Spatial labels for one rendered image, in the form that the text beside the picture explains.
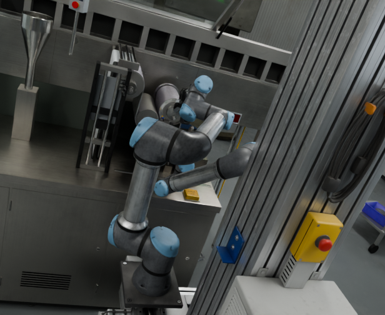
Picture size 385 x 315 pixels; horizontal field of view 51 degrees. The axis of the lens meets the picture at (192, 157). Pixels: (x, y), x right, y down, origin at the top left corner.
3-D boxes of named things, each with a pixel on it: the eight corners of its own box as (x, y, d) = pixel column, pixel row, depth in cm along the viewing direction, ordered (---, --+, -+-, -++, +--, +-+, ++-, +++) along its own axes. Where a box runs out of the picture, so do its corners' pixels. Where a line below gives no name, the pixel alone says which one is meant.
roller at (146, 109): (133, 128, 209) (139, 107, 204) (130, 110, 231) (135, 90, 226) (155, 132, 213) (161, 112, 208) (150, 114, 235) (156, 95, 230)
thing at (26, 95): (4, 139, 203) (17, 27, 180) (10, 127, 215) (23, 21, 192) (34, 144, 207) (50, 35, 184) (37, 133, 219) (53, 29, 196)
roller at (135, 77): (112, 94, 200) (118, 67, 194) (112, 79, 221) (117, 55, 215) (140, 100, 204) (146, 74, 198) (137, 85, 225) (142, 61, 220)
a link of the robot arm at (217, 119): (207, 150, 122) (238, 107, 165) (175, 137, 124) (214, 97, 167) (197, 181, 128) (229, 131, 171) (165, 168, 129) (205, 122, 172)
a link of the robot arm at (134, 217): (137, 264, 148) (175, 136, 124) (101, 248, 151) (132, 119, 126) (149, 246, 159) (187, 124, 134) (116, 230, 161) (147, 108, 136)
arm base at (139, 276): (172, 297, 153) (180, 278, 149) (134, 295, 148) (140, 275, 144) (165, 269, 166) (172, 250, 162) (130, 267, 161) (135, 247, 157)
